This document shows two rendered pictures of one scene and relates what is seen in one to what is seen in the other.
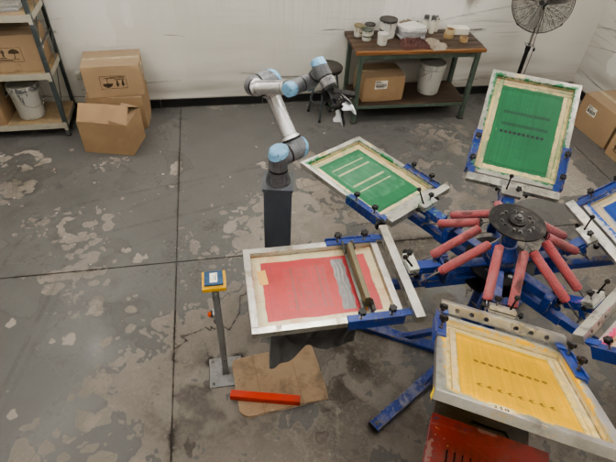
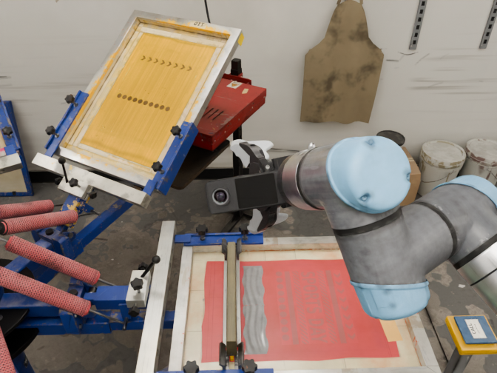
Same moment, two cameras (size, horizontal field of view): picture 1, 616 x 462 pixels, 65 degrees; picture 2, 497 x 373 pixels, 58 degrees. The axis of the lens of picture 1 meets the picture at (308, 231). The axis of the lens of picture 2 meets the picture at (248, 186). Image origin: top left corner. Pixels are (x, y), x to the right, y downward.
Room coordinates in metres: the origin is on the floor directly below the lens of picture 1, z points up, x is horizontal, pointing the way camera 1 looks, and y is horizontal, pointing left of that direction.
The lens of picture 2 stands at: (2.70, -0.05, 2.21)
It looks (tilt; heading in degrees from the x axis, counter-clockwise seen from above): 38 degrees down; 191
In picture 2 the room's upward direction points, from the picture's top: straight up
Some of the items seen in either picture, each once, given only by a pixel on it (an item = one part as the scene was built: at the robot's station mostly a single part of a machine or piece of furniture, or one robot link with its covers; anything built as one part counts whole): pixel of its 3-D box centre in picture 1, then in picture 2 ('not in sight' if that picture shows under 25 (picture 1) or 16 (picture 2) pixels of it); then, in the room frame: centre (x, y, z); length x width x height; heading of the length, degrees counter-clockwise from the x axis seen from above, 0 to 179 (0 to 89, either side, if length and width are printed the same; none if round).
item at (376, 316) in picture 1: (375, 319); (223, 243); (1.50, -0.37, 0.98); 0.30 x 0.05 x 0.07; 103
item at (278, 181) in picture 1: (278, 173); not in sight; (2.32, 0.20, 1.25); 0.15 x 0.15 x 0.10
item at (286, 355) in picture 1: (313, 341); not in sight; (1.51, -0.07, 0.74); 0.46 x 0.04 x 0.42; 103
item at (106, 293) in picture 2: (418, 267); (123, 297); (1.85, -0.63, 1.02); 0.17 x 0.06 x 0.05; 103
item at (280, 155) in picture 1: (279, 157); not in sight; (2.32, 0.19, 1.37); 0.13 x 0.12 x 0.14; 137
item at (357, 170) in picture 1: (385, 177); not in sight; (2.62, -0.50, 1.05); 1.08 x 0.61 x 0.23; 43
